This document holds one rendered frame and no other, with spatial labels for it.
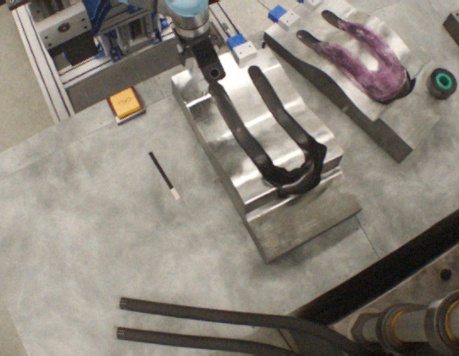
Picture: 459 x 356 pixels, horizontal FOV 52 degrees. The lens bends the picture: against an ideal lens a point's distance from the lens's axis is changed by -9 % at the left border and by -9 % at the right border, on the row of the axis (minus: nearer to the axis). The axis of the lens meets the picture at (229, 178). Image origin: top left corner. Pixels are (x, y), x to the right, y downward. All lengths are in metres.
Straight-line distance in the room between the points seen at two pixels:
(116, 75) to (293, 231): 1.15
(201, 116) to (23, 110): 1.29
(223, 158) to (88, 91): 1.01
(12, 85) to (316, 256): 1.68
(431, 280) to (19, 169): 1.11
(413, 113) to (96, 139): 0.81
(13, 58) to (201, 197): 1.51
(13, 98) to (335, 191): 1.63
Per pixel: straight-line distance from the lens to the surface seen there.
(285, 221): 1.20
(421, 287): 1.35
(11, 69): 2.51
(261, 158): 1.17
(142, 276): 1.23
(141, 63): 2.11
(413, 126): 1.31
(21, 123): 2.35
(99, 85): 2.09
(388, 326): 1.04
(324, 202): 1.23
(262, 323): 1.12
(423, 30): 1.63
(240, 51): 1.29
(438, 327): 0.81
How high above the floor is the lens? 2.01
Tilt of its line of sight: 72 degrees down
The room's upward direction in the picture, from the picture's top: 8 degrees clockwise
